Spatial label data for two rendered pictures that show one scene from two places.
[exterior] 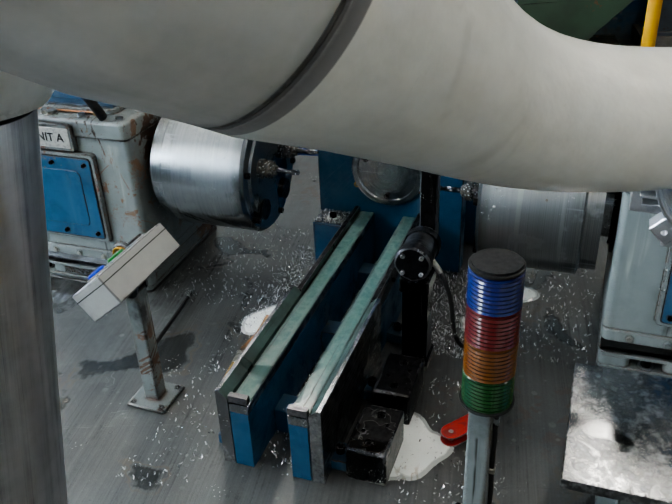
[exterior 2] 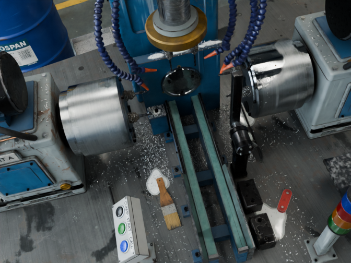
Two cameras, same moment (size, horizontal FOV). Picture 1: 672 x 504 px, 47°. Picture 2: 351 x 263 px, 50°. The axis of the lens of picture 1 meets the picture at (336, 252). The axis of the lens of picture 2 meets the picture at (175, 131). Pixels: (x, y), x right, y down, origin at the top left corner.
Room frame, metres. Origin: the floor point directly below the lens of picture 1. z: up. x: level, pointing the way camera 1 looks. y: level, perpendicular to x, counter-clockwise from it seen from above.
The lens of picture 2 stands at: (0.57, 0.32, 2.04)
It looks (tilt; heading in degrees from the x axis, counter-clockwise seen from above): 55 degrees down; 336
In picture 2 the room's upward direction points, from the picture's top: 10 degrees counter-clockwise
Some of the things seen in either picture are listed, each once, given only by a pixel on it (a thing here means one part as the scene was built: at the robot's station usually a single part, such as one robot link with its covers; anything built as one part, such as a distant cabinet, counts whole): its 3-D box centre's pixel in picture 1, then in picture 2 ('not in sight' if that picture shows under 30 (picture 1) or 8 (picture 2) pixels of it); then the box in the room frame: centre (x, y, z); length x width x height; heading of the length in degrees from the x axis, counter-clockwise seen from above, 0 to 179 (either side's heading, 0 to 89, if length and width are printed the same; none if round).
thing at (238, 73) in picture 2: (430, 173); (236, 102); (1.13, -0.16, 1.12); 0.04 x 0.03 x 0.26; 160
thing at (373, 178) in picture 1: (387, 171); (180, 82); (1.38, -0.11, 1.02); 0.15 x 0.02 x 0.15; 70
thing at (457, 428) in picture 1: (465, 428); (284, 201); (0.88, -0.19, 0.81); 0.09 x 0.03 x 0.02; 121
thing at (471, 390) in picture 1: (487, 383); (341, 220); (0.69, -0.17, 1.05); 0.06 x 0.06 x 0.04
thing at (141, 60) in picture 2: (396, 178); (178, 78); (1.44, -0.13, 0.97); 0.30 x 0.11 x 0.34; 70
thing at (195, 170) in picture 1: (204, 160); (85, 120); (1.42, 0.26, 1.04); 0.37 x 0.25 x 0.25; 70
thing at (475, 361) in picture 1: (490, 352); (346, 214); (0.69, -0.17, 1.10); 0.06 x 0.06 x 0.04
